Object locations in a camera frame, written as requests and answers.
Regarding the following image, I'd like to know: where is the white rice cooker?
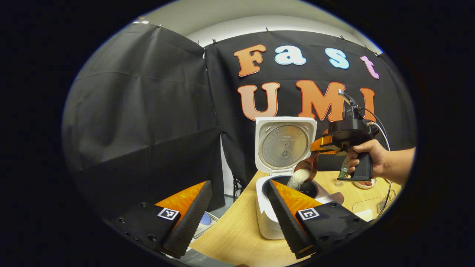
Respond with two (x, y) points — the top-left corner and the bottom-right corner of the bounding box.
(255, 116), (344, 240)

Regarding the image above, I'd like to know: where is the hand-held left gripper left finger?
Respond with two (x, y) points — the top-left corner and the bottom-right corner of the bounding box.
(111, 180), (213, 260)

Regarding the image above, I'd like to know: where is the wooden spoon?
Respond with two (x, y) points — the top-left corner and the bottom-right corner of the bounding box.
(293, 150), (321, 183)

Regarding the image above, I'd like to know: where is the small white rice heap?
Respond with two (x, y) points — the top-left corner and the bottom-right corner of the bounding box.
(286, 168), (312, 192)

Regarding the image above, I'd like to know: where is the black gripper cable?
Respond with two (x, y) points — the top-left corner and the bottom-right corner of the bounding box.
(358, 107), (394, 216)

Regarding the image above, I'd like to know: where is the metal wire chopstick holder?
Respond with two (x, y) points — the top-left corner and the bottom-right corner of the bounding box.
(376, 189), (397, 214)

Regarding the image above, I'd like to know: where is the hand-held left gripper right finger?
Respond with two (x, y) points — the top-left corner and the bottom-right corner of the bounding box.
(267, 180), (367, 260)

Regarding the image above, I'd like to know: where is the white round plate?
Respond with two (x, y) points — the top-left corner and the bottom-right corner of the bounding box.
(352, 178), (377, 190)

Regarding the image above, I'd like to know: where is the clear plastic water bottle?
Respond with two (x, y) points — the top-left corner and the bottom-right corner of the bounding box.
(335, 157), (350, 187)

